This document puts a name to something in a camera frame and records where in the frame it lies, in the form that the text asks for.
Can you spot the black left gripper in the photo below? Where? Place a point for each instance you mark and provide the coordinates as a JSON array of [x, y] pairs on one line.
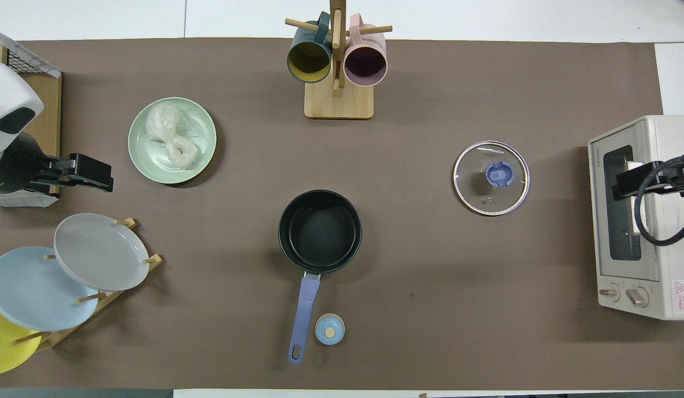
[[90, 172]]

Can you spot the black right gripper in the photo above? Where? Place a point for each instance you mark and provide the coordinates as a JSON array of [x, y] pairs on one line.
[[637, 182]]

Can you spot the small white food bag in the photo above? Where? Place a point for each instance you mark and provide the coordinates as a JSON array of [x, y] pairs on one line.
[[173, 141]]

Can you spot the glass lid with blue knob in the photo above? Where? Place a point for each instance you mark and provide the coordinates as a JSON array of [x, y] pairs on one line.
[[499, 174]]

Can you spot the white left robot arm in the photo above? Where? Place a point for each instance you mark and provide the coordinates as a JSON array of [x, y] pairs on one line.
[[8, 105]]

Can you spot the grey plate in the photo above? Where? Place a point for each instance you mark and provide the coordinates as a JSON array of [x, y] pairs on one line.
[[99, 251]]

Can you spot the pale green plate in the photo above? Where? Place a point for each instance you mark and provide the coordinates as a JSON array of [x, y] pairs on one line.
[[201, 132]]

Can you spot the wooden plate rack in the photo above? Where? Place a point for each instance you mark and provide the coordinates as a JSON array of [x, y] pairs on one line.
[[126, 287]]

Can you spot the light blue plate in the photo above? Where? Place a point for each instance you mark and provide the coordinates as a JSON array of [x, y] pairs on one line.
[[32, 290]]

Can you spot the yellow plate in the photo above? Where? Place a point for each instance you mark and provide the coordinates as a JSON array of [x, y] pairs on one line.
[[2, 348]]

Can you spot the beige toaster oven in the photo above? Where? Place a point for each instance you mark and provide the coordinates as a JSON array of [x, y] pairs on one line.
[[673, 260]]

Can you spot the brown table mat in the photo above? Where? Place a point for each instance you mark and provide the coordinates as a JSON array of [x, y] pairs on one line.
[[458, 304]]

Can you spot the teal mug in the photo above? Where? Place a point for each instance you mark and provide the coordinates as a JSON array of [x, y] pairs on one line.
[[309, 61]]

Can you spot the wooden mug tree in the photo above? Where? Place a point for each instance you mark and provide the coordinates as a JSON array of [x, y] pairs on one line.
[[339, 105]]

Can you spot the small blue jar cork stopper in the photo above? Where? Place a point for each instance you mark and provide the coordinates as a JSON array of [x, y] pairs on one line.
[[329, 329]]

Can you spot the pink mug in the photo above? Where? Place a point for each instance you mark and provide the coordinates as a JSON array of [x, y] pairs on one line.
[[365, 65]]

